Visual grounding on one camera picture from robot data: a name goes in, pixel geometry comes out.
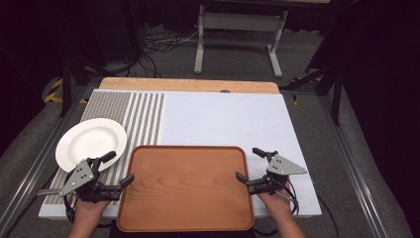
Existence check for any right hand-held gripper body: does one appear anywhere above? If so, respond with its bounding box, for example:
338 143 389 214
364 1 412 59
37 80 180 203
247 150 308 196

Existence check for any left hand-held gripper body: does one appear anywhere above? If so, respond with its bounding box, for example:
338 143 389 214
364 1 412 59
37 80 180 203
36 157 123 203

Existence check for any person's left hand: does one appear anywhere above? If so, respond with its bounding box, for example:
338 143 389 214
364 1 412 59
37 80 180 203
70 195 113 227

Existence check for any person's right hand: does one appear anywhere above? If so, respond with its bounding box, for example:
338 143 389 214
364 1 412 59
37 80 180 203
257 186 295 216

